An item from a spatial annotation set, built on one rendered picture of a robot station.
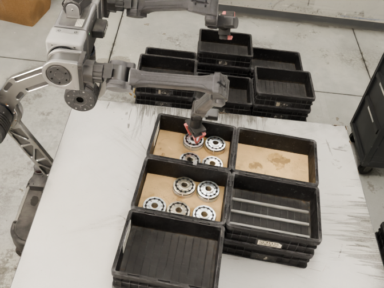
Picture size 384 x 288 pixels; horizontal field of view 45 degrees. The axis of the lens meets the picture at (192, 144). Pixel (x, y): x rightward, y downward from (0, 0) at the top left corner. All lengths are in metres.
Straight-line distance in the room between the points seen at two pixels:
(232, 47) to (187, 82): 2.02
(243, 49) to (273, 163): 1.51
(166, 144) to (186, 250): 0.60
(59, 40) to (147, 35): 2.85
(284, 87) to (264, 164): 1.16
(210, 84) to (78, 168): 0.98
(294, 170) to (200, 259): 0.70
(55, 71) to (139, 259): 0.80
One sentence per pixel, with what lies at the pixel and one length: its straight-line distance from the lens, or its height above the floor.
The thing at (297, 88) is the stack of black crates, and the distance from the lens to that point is 3.40.
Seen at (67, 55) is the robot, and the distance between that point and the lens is 1.72.
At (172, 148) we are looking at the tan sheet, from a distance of 2.30.
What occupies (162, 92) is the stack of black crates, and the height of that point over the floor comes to 0.50.
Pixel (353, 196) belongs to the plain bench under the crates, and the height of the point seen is 0.70.
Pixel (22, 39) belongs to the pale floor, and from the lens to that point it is 4.55.
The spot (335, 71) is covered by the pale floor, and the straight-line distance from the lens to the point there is 4.58.
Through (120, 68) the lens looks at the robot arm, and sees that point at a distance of 1.70.
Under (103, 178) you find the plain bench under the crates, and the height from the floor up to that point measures 0.70.
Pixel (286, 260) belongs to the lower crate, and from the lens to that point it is 2.14.
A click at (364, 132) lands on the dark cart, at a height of 0.27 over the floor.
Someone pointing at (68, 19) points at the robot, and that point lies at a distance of 1.87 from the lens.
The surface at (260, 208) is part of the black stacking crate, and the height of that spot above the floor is 0.83.
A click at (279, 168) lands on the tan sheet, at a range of 2.32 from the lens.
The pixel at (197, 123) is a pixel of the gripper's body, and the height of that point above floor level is 1.00.
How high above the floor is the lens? 2.50
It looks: 46 degrees down
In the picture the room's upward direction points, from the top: 8 degrees clockwise
